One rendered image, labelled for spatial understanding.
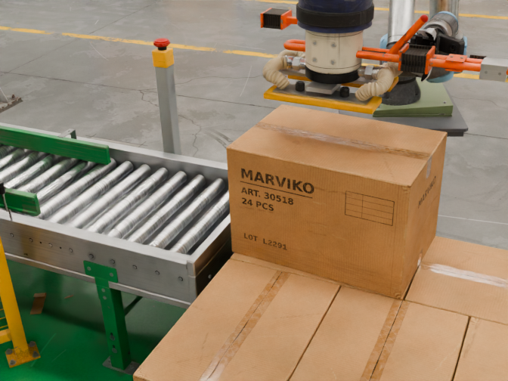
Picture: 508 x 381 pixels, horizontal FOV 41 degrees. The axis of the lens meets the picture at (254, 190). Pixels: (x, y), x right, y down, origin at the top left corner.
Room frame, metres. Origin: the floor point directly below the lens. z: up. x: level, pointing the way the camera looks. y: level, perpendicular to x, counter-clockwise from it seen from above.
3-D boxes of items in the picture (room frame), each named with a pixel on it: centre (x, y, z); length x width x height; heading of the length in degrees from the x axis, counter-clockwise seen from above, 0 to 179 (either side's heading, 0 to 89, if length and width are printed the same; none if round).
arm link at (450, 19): (2.18, -0.62, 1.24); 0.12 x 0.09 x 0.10; 154
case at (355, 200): (2.00, -0.27, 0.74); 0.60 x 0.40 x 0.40; 61
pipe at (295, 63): (2.00, -0.25, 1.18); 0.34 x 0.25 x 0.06; 64
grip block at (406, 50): (1.89, -0.48, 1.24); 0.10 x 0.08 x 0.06; 154
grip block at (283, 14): (2.36, -0.10, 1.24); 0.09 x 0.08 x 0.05; 154
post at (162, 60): (2.84, 0.37, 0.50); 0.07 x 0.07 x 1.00; 64
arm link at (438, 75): (2.18, -0.62, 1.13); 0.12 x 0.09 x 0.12; 75
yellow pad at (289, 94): (1.91, -0.21, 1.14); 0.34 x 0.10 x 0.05; 64
